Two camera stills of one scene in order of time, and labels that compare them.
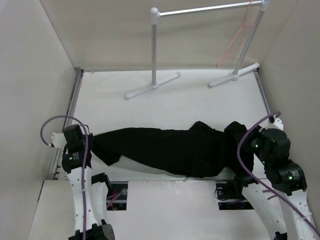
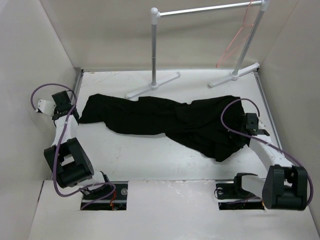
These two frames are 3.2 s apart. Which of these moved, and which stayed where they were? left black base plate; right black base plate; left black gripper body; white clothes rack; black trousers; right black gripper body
Moved: right black gripper body; black trousers; left black gripper body
Stayed: left black base plate; right black base plate; white clothes rack
